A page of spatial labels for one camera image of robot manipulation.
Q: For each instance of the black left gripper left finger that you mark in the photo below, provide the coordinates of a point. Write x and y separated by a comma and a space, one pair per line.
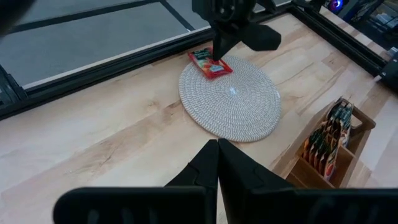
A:
208, 174

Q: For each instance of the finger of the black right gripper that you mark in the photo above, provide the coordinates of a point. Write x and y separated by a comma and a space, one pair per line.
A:
224, 43

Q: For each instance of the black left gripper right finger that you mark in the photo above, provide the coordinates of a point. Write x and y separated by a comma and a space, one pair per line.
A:
239, 177

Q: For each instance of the red strawberry tea bag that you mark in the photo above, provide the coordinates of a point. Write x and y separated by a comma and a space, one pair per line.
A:
208, 67

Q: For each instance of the group of red snack packets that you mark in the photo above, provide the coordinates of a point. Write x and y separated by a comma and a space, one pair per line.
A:
331, 165

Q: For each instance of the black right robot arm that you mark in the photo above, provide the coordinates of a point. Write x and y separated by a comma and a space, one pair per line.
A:
390, 74

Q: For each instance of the round woven white mat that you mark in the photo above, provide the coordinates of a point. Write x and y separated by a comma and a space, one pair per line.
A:
230, 102

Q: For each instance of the wooden three-slot organizer box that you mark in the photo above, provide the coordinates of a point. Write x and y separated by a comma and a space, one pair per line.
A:
306, 179

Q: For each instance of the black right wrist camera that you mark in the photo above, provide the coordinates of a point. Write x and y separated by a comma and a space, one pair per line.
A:
261, 37

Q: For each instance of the black aluminium table frame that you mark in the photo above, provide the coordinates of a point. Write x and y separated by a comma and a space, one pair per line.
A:
93, 76

